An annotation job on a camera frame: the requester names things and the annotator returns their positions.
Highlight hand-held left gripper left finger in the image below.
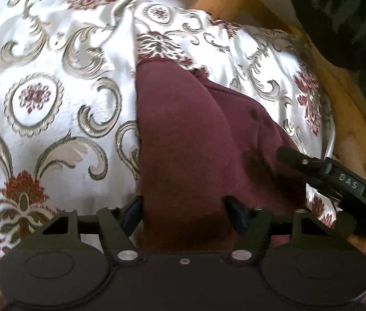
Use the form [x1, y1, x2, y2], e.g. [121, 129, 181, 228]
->
[42, 196, 145, 264]

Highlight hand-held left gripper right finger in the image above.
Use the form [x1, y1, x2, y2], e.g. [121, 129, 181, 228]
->
[222, 196, 333, 264]

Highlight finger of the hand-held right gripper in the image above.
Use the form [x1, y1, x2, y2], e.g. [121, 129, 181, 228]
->
[276, 146, 332, 177]
[306, 176, 343, 203]

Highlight maroon small garment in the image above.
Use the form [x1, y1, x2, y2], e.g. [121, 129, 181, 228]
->
[136, 56, 310, 256]

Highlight floral white bedspread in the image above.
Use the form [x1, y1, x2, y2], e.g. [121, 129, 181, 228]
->
[0, 0, 339, 311]

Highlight dark green cloth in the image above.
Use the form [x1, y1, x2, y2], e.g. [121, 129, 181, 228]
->
[290, 0, 366, 72]

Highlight wooden bed frame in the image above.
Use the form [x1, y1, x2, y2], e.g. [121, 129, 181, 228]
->
[183, 0, 366, 188]

